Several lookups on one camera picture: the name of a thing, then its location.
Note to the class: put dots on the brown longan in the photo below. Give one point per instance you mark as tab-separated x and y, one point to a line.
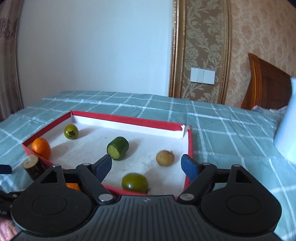
165	158

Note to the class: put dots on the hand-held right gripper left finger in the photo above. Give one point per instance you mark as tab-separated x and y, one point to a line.
104	165

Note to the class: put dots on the round sugarcane piece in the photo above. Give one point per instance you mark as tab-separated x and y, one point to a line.
32	166

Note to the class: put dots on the white kettle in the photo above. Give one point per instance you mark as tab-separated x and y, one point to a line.
286	129

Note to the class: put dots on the green checkered bed sheet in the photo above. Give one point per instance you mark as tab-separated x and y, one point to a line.
231	139

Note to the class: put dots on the pink pillow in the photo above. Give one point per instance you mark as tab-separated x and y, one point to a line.
261	108

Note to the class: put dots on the red shallow cardboard box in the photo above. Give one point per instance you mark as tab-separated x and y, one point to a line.
92	148

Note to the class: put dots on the gold wall moulding frame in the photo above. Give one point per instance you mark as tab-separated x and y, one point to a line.
174	46

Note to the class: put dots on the orange mandarin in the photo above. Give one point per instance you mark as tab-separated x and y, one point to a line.
72	186
41	148

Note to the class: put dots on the wooden headboard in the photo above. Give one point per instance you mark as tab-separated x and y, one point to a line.
266	88

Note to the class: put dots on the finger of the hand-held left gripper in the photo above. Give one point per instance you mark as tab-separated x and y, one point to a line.
4	169

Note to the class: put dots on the white wall switch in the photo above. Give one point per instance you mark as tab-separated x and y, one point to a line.
203	75

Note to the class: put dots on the green tomato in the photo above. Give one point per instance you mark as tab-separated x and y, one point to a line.
135	182
70	132

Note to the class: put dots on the pink patterned cloth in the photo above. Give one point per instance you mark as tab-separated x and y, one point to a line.
7	229

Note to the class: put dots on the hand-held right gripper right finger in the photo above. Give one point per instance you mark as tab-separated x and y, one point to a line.
189	165

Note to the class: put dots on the green cucumber piece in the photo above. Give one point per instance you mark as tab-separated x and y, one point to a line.
119	146

